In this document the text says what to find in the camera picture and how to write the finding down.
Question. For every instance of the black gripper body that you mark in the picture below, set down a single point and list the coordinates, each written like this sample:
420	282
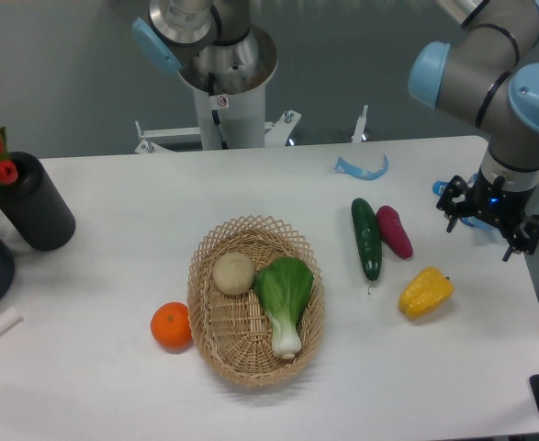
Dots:
493	203

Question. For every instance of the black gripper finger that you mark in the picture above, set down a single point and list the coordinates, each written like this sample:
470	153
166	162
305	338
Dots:
522	238
452	202

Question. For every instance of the silver robot base arm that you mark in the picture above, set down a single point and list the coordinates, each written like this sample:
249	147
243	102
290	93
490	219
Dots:
213	45

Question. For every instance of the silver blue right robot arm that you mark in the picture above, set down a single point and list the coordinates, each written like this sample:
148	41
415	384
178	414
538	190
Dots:
481	82

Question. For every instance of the yellow bell pepper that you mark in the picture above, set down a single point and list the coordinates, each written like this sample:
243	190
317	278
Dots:
427	291

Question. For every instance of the purple sweet potato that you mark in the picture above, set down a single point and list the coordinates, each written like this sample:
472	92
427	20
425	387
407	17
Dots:
393	232

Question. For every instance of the green cucumber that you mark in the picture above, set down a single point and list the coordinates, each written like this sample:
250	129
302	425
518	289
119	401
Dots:
368	240

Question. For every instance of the blue tape strip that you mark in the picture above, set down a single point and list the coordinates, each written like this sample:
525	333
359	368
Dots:
343	167

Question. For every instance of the green bok choy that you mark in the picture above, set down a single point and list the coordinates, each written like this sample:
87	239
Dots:
283	290

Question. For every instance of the woven wicker basket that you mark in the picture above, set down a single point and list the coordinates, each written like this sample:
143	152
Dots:
231	332

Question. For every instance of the beige steamed bun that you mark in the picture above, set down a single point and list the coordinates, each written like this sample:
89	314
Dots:
233	273

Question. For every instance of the orange mandarin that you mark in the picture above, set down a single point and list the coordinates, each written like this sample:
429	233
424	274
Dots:
170	326

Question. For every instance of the black cylindrical vase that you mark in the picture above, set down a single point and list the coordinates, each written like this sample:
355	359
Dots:
35	207

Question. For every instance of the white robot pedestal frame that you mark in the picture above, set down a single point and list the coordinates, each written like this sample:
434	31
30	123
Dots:
224	122

